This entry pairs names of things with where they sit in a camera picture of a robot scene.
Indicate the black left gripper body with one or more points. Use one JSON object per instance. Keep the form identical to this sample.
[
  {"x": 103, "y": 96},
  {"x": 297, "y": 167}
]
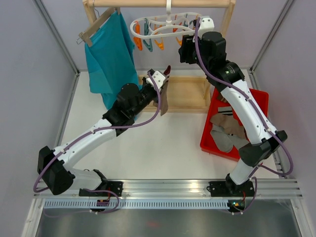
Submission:
[{"x": 151, "y": 95}]

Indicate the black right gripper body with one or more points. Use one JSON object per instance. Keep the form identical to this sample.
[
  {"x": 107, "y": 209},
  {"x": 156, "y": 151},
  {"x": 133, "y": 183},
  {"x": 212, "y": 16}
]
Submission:
[{"x": 189, "y": 44}]

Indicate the beige sock maroon striped cuff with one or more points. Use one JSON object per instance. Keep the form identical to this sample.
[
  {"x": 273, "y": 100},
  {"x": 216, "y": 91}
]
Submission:
[{"x": 163, "y": 108}]

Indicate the orange clothespin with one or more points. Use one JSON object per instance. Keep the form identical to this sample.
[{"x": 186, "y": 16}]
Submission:
[
  {"x": 179, "y": 41},
  {"x": 159, "y": 44},
  {"x": 138, "y": 43}
]

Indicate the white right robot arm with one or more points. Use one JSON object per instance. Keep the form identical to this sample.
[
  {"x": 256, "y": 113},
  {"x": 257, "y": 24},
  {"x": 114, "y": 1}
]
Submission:
[{"x": 209, "y": 53}]

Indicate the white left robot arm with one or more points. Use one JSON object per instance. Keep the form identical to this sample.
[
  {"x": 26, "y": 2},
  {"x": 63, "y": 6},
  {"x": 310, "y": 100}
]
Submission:
[{"x": 56, "y": 166}]

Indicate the wooden clothes hanger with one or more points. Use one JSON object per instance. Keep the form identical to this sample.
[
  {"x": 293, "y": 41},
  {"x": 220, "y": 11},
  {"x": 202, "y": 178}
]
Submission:
[{"x": 95, "y": 23}]

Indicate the wooden clothes rack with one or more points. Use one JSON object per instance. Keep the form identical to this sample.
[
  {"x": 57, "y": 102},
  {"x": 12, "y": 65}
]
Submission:
[{"x": 187, "y": 92}]

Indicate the teal clothespin front left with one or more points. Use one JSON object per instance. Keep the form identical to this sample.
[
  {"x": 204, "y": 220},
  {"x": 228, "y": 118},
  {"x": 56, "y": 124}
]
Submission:
[{"x": 148, "y": 44}]

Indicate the teal t-shirt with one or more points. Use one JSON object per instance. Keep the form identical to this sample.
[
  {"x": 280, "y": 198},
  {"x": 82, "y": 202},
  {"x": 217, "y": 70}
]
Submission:
[{"x": 110, "y": 61}]

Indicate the brown striped sock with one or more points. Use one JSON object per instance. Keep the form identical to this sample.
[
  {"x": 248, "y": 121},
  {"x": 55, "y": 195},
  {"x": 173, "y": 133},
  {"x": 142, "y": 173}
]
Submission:
[{"x": 222, "y": 99}]

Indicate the grey sock black stripes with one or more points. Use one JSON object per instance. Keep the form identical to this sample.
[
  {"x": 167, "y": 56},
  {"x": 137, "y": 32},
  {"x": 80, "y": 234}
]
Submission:
[{"x": 225, "y": 110}]

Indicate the red plastic tray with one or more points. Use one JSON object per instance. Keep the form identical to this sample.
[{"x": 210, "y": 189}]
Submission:
[{"x": 207, "y": 143}]

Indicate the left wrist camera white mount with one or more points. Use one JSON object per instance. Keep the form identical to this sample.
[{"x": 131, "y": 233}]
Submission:
[{"x": 158, "y": 77}]

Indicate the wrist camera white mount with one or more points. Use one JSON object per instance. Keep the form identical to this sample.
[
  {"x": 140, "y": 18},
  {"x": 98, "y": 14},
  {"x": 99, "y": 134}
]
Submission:
[
  {"x": 206, "y": 24},
  {"x": 158, "y": 77}
]

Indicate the white clip hanger frame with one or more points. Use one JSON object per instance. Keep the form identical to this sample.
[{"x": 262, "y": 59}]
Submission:
[{"x": 168, "y": 25}]

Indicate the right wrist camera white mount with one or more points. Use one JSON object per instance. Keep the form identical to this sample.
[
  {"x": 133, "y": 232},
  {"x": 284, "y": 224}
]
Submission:
[{"x": 206, "y": 24}]

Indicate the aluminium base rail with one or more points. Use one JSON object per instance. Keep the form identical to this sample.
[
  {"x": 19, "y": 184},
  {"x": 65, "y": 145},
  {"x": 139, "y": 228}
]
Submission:
[{"x": 202, "y": 188}]

